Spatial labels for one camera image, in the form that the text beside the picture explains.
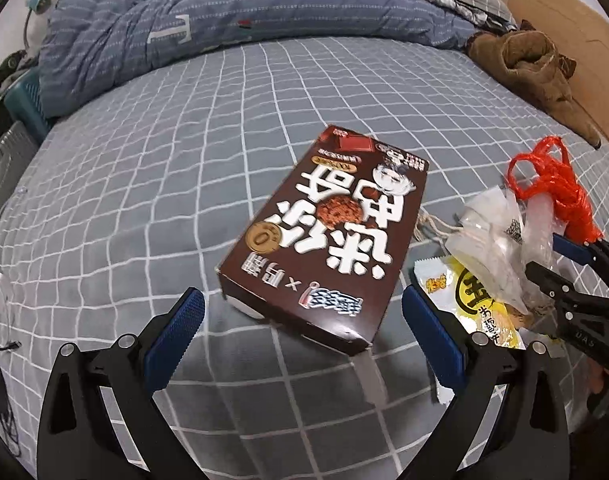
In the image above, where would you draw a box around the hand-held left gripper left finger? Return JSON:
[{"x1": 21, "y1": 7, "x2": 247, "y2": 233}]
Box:
[{"x1": 37, "y1": 287, "x2": 206, "y2": 480}]

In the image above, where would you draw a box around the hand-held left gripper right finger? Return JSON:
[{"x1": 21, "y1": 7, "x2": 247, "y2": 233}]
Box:
[{"x1": 403, "y1": 285, "x2": 592, "y2": 480}]

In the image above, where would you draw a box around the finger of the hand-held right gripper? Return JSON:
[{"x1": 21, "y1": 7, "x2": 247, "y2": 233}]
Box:
[
  {"x1": 525, "y1": 261, "x2": 592, "y2": 311},
  {"x1": 551, "y1": 234, "x2": 609, "y2": 286}
]

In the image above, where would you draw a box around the clear bubble wrap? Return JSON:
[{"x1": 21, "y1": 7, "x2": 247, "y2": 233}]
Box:
[{"x1": 524, "y1": 195, "x2": 560, "y2": 266}]

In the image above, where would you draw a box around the red plastic bag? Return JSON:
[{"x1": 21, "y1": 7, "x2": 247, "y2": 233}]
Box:
[{"x1": 507, "y1": 135, "x2": 602, "y2": 246}]

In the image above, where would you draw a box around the yellow snack packet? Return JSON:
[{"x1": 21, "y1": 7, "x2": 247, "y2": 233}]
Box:
[{"x1": 414, "y1": 254, "x2": 527, "y2": 406}]

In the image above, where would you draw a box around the clear plastic packaging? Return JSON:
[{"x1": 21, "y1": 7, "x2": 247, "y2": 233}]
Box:
[{"x1": 445, "y1": 186, "x2": 530, "y2": 313}]

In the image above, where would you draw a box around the brown cookie box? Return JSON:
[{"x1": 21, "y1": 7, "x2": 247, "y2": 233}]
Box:
[{"x1": 215, "y1": 125, "x2": 430, "y2": 356}]

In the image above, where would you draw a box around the person's right hand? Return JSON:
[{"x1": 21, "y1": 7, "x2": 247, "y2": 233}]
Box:
[{"x1": 589, "y1": 367, "x2": 609, "y2": 397}]

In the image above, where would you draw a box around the beige twine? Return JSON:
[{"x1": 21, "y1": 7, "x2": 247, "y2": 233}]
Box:
[{"x1": 415, "y1": 211, "x2": 460, "y2": 241}]

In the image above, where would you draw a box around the grey checked bed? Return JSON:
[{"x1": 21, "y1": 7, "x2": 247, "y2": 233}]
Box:
[{"x1": 0, "y1": 35, "x2": 609, "y2": 461}]

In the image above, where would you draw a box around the brown fleece garment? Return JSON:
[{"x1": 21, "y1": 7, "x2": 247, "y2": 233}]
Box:
[{"x1": 465, "y1": 30, "x2": 602, "y2": 150}]

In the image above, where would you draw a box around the wooden headboard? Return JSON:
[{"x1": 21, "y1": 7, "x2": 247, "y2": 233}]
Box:
[{"x1": 508, "y1": 0, "x2": 609, "y2": 151}]

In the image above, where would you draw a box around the grey suitcase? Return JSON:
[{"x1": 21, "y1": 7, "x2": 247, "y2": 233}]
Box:
[{"x1": 0, "y1": 120, "x2": 38, "y2": 221}]

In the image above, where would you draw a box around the blue striped quilt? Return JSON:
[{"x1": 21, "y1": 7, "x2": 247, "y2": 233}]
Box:
[{"x1": 37, "y1": 0, "x2": 477, "y2": 121}]

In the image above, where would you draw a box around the blue desk lamp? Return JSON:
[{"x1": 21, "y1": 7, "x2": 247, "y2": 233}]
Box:
[{"x1": 23, "y1": 0, "x2": 52, "y2": 51}]

